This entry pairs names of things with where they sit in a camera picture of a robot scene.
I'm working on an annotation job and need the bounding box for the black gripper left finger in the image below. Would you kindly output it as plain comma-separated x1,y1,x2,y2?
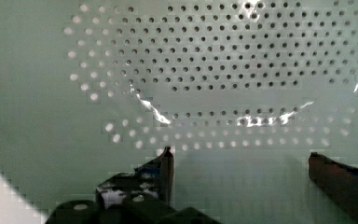
95,147,174,209

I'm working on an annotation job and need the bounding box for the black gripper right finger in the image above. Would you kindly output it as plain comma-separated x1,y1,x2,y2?
309,152,358,223

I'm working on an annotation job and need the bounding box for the mint green plastic strainer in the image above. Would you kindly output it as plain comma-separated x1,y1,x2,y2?
0,0,358,224

